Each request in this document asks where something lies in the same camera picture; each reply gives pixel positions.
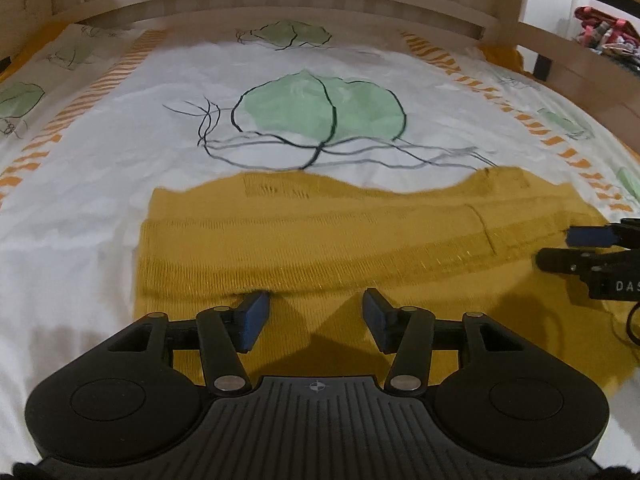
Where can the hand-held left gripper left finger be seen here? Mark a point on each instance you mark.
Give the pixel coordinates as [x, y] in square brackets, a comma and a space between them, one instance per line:
[254, 317]

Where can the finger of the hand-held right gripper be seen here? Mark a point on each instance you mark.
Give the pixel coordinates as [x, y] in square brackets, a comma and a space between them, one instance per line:
[560, 260]
[587, 236]

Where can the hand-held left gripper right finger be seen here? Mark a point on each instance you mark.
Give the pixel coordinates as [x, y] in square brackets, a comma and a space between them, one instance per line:
[380, 317]

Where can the yellow knitted sweater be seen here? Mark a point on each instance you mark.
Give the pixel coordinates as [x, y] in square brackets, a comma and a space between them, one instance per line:
[325, 240]

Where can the white leaf-print bed cover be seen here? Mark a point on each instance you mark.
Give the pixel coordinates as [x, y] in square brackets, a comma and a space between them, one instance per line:
[125, 160]

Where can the pile of colourful items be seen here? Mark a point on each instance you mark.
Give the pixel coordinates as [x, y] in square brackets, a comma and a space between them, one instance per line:
[610, 30]

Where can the wooden bed frame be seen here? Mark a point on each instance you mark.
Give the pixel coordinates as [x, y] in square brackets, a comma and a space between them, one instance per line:
[300, 5]

